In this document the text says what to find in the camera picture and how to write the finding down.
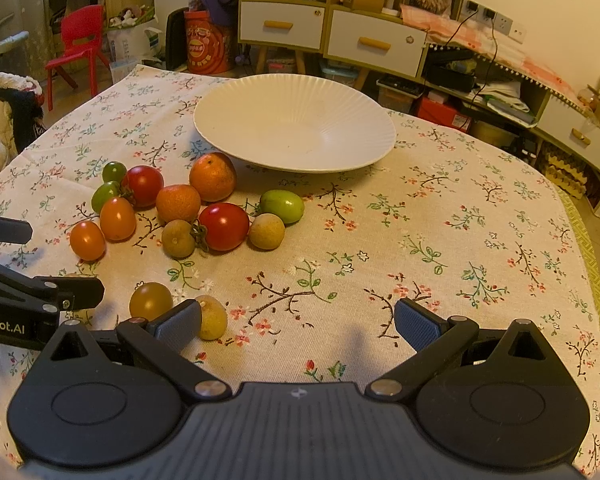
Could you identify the white ribbed plate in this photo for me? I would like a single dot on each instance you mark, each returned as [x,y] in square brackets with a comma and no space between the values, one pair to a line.
[295,123]

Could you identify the orange tomato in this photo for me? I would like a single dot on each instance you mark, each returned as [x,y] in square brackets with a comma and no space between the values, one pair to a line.
[87,241]
[117,219]

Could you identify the red plastic chair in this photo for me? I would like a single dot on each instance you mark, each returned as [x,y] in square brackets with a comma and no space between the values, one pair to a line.
[82,32]

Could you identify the small orange mandarin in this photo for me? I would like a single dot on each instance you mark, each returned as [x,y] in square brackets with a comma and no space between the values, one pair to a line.
[178,202]

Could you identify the brownish yellow tomato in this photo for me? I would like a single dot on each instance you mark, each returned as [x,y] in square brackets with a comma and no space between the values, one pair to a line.
[150,301]

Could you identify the floral tablecloth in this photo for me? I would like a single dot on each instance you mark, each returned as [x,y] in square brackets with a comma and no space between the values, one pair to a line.
[444,219]

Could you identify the yellow-brown longan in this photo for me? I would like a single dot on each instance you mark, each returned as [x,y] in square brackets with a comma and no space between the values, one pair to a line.
[213,318]

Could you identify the low wooden tv bench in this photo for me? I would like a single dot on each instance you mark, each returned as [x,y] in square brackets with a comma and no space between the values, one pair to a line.
[470,76]

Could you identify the large green oval tomato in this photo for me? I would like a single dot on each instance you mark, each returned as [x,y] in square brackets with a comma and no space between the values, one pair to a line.
[286,205]

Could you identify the light green tomato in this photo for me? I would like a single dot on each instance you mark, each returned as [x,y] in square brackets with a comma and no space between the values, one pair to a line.
[105,192]

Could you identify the large orange mandarin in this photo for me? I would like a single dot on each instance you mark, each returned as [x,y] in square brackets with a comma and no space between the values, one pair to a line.
[214,177]

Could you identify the brown longan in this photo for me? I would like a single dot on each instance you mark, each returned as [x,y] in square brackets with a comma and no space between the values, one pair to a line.
[267,232]
[177,239]

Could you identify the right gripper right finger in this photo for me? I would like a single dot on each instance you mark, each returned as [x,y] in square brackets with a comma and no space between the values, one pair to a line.
[438,344]

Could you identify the wooden cabinet white drawers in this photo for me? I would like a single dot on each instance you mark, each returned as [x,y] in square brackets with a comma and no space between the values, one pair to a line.
[369,40]

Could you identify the red box under bench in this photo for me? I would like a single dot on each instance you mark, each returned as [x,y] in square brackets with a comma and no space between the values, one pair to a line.
[442,114]

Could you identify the orange red drum bucket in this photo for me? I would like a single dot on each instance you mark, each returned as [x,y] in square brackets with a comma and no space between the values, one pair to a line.
[209,46]

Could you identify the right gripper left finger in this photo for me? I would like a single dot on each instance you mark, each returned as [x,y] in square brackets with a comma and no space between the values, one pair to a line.
[157,345]

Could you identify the pink cloth on bench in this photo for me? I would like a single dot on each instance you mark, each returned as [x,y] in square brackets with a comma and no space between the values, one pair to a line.
[479,39]

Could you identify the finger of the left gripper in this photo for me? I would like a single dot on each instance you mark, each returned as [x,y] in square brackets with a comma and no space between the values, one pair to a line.
[14,231]
[64,292]

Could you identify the small dark green tomato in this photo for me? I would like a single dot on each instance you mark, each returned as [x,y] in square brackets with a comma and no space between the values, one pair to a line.
[113,172]

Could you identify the red tomato with stem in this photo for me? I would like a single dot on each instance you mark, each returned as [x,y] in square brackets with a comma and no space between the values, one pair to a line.
[225,226]

